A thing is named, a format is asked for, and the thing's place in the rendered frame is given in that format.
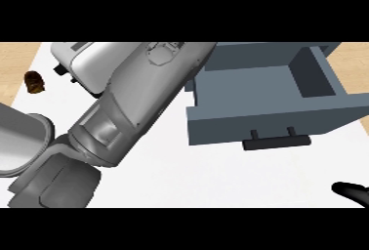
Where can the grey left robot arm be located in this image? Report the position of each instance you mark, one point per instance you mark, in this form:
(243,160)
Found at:
(130,97)

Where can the grey-blue drawer front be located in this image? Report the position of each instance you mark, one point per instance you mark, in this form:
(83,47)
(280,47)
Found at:
(269,122)

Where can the brown can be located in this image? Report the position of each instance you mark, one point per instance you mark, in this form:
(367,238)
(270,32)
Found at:
(34,82)

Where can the white rounded appliance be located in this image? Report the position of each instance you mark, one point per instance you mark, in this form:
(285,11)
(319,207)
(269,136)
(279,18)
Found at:
(91,63)

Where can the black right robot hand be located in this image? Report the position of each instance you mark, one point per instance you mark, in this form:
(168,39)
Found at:
(354,192)

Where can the grey-blue open drawer box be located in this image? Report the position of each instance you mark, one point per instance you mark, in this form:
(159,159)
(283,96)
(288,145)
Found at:
(245,88)

